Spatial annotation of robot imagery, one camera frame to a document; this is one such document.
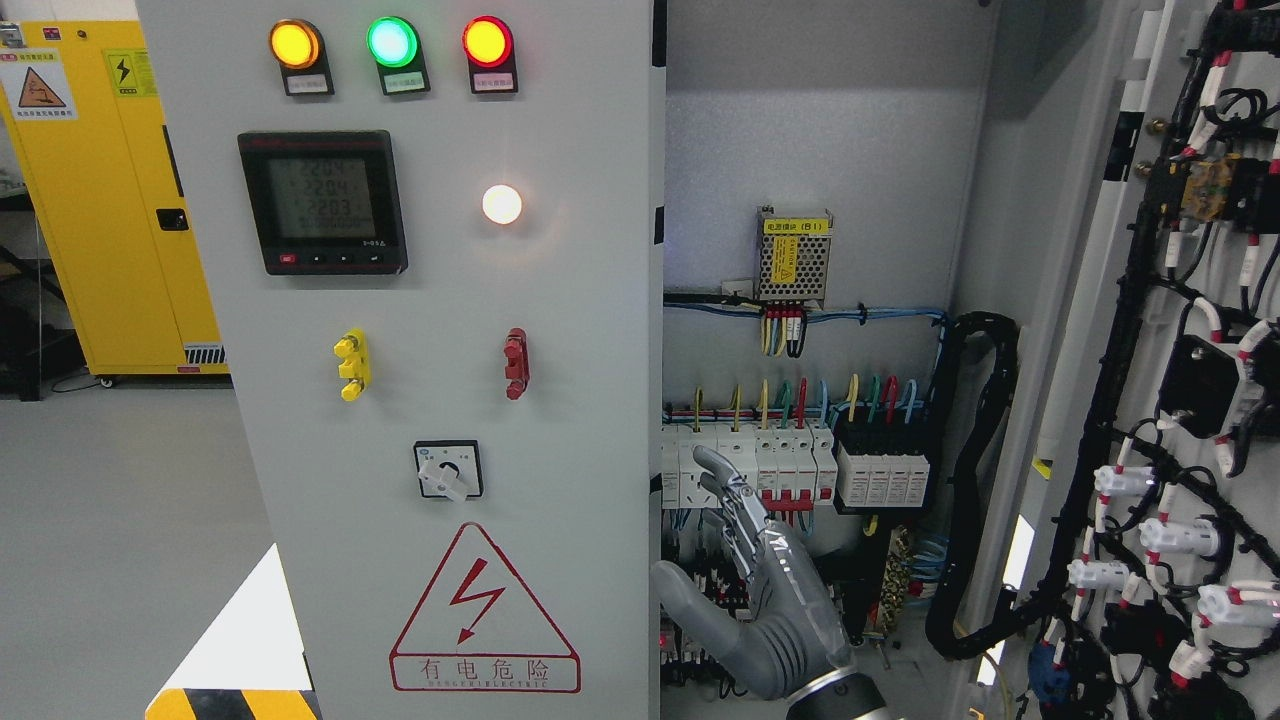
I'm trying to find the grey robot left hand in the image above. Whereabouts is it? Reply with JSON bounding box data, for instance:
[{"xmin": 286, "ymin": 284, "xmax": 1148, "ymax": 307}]
[{"xmin": 650, "ymin": 445, "xmax": 856, "ymax": 700}]

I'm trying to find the grey cabinet door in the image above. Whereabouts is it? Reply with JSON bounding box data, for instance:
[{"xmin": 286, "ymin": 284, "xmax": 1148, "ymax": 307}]
[
  {"xmin": 137, "ymin": 1, "xmax": 666, "ymax": 719},
  {"xmin": 969, "ymin": 1, "xmax": 1277, "ymax": 719}
]

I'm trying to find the relay and terminal row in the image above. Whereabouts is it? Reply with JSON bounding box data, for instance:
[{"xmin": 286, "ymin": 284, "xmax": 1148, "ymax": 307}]
[{"xmin": 650, "ymin": 544, "xmax": 856, "ymax": 700}]

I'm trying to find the white breaker row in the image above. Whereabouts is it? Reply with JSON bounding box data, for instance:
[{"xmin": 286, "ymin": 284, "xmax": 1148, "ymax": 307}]
[{"xmin": 658, "ymin": 421, "xmax": 838, "ymax": 512}]

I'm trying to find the black surge protector block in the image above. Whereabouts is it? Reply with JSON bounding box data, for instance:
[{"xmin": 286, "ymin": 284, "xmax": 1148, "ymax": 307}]
[{"xmin": 835, "ymin": 418, "xmax": 936, "ymax": 515}]

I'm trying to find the metal mesh power supply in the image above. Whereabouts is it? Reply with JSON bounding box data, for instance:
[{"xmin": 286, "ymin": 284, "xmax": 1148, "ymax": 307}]
[{"xmin": 754, "ymin": 205, "xmax": 835, "ymax": 310}]

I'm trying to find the white indicator light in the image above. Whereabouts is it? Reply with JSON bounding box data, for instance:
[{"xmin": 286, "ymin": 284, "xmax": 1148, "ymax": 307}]
[{"xmin": 481, "ymin": 184, "xmax": 524, "ymax": 225}]

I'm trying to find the black digital power meter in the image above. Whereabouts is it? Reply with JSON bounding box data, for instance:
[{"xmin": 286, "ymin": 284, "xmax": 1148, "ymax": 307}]
[{"xmin": 237, "ymin": 129, "xmax": 410, "ymax": 275}]

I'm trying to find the red indicator light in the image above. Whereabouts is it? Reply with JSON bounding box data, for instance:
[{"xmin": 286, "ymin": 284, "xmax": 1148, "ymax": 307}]
[{"xmin": 461, "ymin": 15, "xmax": 518, "ymax": 95}]

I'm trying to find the green indicator light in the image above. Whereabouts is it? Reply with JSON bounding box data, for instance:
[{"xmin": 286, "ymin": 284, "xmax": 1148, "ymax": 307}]
[{"xmin": 365, "ymin": 15, "xmax": 431, "ymax": 96}]

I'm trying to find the amber indicator light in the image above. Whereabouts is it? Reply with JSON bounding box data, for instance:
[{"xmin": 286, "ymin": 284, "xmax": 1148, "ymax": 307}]
[{"xmin": 268, "ymin": 18, "xmax": 335, "ymax": 97}]

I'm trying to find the yellow safety cabinet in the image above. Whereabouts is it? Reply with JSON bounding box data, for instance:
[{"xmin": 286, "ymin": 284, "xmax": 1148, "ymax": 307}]
[{"xmin": 3, "ymin": 20, "xmax": 229, "ymax": 384}]

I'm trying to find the red terminal post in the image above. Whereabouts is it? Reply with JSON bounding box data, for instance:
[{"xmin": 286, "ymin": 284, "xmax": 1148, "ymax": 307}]
[{"xmin": 502, "ymin": 327, "xmax": 531, "ymax": 401}]

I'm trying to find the yellow terminal post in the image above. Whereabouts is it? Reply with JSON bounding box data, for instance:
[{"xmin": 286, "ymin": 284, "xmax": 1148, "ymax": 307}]
[{"xmin": 332, "ymin": 327, "xmax": 372, "ymax": 402}]

